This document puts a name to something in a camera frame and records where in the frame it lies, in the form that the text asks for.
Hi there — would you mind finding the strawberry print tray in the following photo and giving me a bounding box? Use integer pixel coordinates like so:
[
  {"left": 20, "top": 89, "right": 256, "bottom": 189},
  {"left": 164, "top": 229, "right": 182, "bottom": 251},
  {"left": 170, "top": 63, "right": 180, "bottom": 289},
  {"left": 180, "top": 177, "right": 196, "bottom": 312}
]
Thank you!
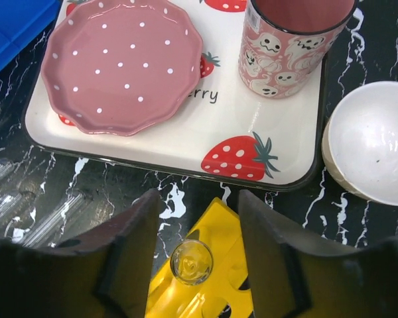
[{"left": 25, "top": 1, "right": 326, "bottom": 191}]

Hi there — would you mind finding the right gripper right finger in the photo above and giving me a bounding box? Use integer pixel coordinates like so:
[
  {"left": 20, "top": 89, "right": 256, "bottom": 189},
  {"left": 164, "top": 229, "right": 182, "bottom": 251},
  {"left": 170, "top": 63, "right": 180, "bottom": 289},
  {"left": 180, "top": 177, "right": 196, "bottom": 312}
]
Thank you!
[{"left": 238, "top": 190, "right": 398, "bottom": 317}]

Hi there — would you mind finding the pink ghost print mug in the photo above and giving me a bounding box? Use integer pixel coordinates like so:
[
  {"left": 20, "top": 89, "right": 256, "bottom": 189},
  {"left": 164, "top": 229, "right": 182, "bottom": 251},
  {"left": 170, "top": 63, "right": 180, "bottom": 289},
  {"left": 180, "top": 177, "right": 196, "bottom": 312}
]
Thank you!
[{"left": 238, "top": 0, "right": 358, "bottom": 99}]

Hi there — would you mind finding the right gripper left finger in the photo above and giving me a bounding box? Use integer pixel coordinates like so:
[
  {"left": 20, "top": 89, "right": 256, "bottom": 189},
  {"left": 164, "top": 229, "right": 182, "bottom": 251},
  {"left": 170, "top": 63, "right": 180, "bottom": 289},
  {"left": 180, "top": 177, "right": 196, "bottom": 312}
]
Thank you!
[{"left": 0, "top": 189, "right": 159, "bottom": 317}]

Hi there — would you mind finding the pink polka dot plate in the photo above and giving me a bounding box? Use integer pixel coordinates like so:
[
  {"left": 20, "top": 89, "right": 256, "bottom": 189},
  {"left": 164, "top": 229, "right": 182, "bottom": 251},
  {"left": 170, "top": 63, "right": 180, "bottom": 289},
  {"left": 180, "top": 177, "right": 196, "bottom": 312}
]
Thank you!
[{"left": 41, "top": 1, "right": 203, "bottom": 136}]

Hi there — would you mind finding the yellow test tube rack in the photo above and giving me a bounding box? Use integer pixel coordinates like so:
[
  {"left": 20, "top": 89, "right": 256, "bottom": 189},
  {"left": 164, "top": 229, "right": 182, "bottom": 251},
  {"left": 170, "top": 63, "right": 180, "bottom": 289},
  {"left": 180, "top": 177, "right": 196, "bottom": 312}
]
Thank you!
[{"left": 145, "top": 198, "right": 253, "bottom": 317}]

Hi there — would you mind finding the blue compartment bin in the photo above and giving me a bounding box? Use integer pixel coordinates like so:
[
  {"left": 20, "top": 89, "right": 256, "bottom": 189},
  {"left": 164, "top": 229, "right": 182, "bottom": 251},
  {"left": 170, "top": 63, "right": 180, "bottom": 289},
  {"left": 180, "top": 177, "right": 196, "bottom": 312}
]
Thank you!
[{"left": 0, "top": 0, "right": 62, "bottom": 71}]

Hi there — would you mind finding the white ceramic bowl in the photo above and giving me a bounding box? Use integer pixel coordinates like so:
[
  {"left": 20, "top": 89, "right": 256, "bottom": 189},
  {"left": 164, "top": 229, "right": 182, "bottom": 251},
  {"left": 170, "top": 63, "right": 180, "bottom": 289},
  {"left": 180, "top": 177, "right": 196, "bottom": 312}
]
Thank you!
[{"left": 322, "top": 81, "right": 398, "bottom": 206}]

